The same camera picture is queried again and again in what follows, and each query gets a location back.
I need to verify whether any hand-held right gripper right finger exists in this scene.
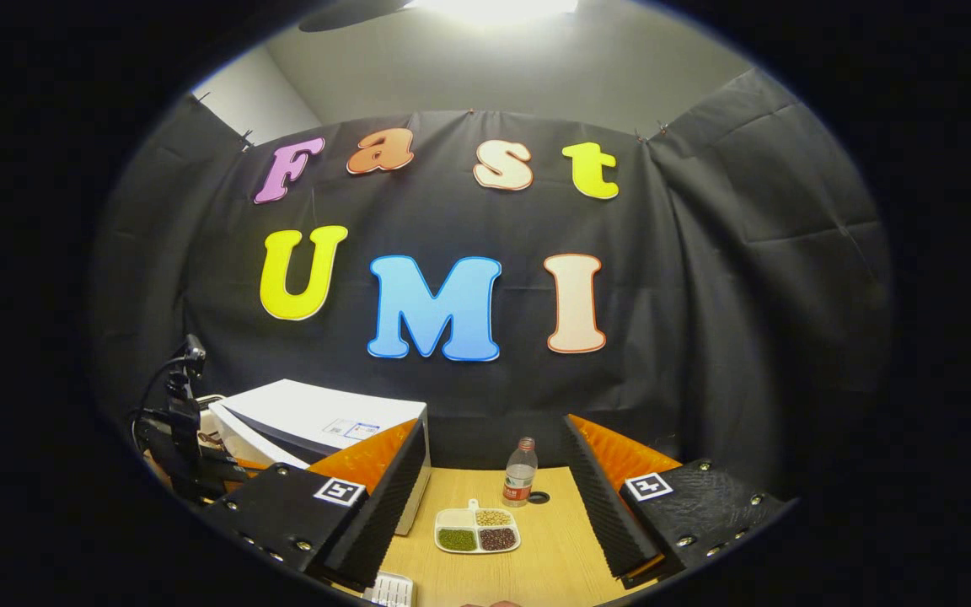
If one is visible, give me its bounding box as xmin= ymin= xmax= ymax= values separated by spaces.
xmin=561 ymin=413 xmax=794 ymax=589

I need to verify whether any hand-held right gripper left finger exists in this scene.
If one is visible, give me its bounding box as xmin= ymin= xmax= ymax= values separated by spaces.
xmin=199 ymin=417 xmax=429 ymax=591

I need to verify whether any white microwave oven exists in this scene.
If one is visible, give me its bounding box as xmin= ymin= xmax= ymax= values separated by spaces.
xmin=207 ymin=379 xmax=432 ymax=537

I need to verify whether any white divided bean dish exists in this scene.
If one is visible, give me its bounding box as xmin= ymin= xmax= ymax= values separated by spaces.
xmin=434 ymin=499 xmax=523 ymax=555

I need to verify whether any small white tray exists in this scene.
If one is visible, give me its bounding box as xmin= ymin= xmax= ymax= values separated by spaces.
xmin=362 ymin=571 xmax=416 ymax=607

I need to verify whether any clear water bottle red label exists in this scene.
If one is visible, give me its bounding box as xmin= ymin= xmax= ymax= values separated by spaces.
xmin=502 ymin=437 xmax=539 ymax=508

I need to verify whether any black backdrop cloth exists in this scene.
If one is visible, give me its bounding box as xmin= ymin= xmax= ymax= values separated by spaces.
xmin=89 ymin=67 xmax=895 ymax=498

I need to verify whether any long ceiling light panel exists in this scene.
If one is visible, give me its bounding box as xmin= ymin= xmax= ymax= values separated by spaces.
xmin=405 ymin=0 xmax=579 ymax=24

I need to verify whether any black cable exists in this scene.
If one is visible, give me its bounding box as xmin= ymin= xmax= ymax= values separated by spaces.
xmin=130 ymin=354 xmax=200 ymax=448

